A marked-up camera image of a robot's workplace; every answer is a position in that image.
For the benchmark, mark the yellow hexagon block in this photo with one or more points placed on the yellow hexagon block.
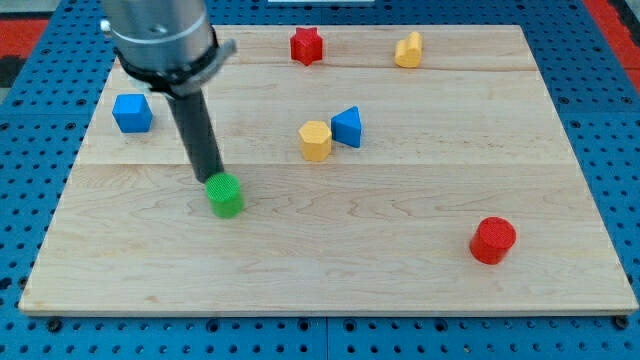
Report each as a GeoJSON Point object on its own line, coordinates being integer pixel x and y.
{"type": "Point", "coordinates": [315, 140]}

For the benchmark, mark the yellow heart block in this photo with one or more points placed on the yellow heart block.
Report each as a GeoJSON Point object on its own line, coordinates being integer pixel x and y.
{"type": "Point", "coordinates": [408, 51]}

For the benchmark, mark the green cylinder block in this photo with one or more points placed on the green cylinder block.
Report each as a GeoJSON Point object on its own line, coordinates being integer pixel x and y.
{"type": "Point", "coordinates": [224, 194]}

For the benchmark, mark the wooden board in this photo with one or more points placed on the wooden board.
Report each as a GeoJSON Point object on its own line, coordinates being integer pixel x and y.
{"type": "Point", "coordinates": [382, 230]}

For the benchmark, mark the blue cube block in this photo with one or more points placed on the blue cube block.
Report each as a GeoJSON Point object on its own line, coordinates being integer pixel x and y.
{"type": "Point", "coordinates": [132, 113]}

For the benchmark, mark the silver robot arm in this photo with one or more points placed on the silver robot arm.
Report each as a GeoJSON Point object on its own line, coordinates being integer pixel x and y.
{"type": "Point", "coordinates": [166, 46]}

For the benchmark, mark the red star block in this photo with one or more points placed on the red star block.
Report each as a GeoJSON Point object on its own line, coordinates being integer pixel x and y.
{"type": "Point", "coordinates": [306, 45]}

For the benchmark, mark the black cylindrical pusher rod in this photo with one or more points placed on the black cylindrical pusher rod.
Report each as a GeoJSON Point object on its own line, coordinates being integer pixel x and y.
{"type": "Point", "coordinates": [194, 125]}

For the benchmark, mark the blue triangle block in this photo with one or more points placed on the blue triangle block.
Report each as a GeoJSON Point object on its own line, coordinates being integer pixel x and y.
{"type": "Point", "coordinates": [346, 127]}

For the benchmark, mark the red cylinder block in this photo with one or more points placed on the red cylinder block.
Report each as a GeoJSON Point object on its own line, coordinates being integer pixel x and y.
{"type": "Point", "coordinates": [492, 240]}

